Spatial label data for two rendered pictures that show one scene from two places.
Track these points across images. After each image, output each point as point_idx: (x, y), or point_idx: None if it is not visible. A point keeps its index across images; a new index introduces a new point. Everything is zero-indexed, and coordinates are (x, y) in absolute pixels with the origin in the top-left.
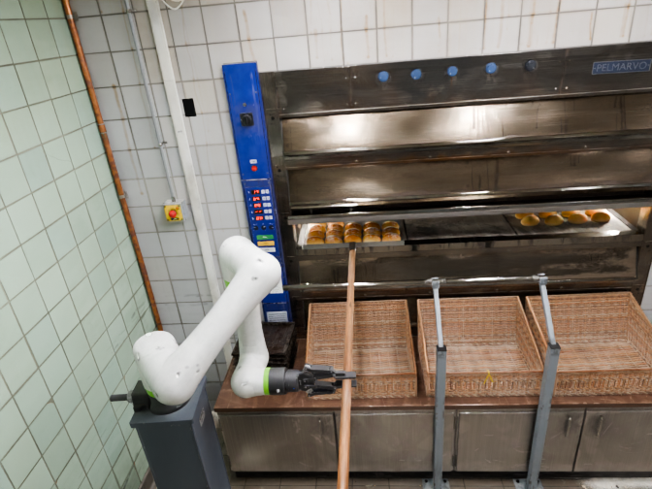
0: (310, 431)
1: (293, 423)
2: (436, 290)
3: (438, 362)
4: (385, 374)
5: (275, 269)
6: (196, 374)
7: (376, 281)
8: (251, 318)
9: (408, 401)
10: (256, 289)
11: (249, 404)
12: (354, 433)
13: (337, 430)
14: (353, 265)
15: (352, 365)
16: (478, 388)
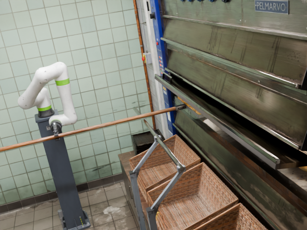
0: (130, 191)
1: (128, 182)
2: (154, 142)
3: (130, 179)
4: (140, 179)
5: (39, 74)
6: (23, 100)
7: (146, 123)
8: (61, 98)
9: (143, 203)
10: (34, 79)
11: (123, 161)
12: None
13: (134, 198)
14: (156, 112)
15: (164, 177)
16: (158, 222)
